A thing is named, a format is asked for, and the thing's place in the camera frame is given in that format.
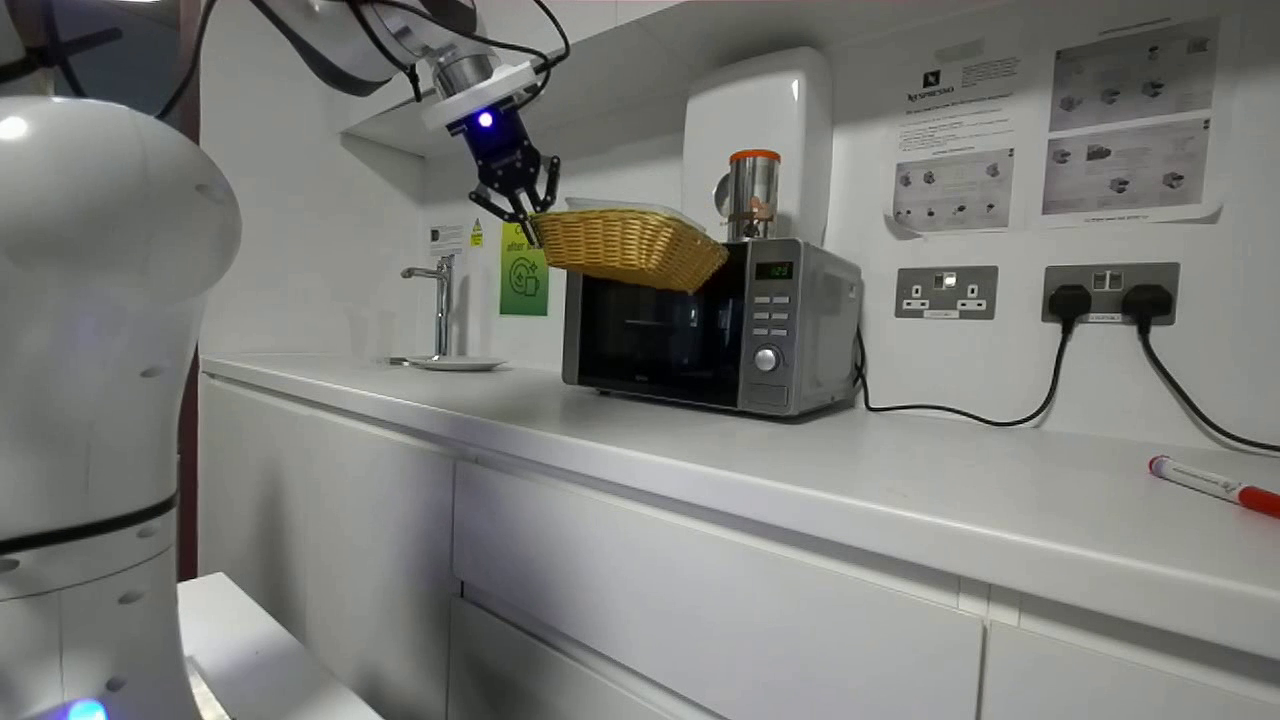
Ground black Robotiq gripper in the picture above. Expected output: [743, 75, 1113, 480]
[451, 95, 566, 251]

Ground brown wicker basket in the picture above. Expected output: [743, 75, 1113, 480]
[533, 201, 732, 297]

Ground silver microwave oven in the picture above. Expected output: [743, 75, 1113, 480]
[559, 237, 868, 424]

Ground chrome tap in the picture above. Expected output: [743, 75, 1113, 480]
[398, 250, 471, 366]

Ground white cabinet door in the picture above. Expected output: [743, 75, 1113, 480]
[198, 376, 464, 720]

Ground photo instruction sheet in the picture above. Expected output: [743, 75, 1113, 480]
[886, 145, 1019, 239]
[1036, 117, 1223, 224]
[1043, 17, 1223, 136]

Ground silver double socket plate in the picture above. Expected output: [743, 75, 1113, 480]
[1039, 262, 1184, 329]
[893, 262, 1006, 326]

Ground wide white drawer front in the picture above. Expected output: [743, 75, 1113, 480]
[451, 458, 987, 720]

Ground white text notice sheet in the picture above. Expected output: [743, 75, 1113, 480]
[893, 38, 1031, 153]

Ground white lower drawer front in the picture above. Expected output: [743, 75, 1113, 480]
[446, 596, 724, 720]

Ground white robot table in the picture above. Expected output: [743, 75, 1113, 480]
[176, 570, 390, 720]

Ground white marker red cap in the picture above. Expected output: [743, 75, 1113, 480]
[1143, 453, 1280, 519]

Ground small wall labels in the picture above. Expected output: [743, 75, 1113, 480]
[430, 218, 490, 255]

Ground green yellow wall poster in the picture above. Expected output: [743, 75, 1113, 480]
[495, 218, 556, 322]

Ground white wall water heater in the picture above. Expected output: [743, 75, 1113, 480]
[681, 46, 838, 251]

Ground dark brown door frame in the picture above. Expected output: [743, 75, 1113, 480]
[167, 0, 218, 580]

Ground black microwave power cable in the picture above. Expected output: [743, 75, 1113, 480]
[852, 281, 1095, 433]

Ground black plug with cable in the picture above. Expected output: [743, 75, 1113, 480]
[1115, 281, 1280, 459]

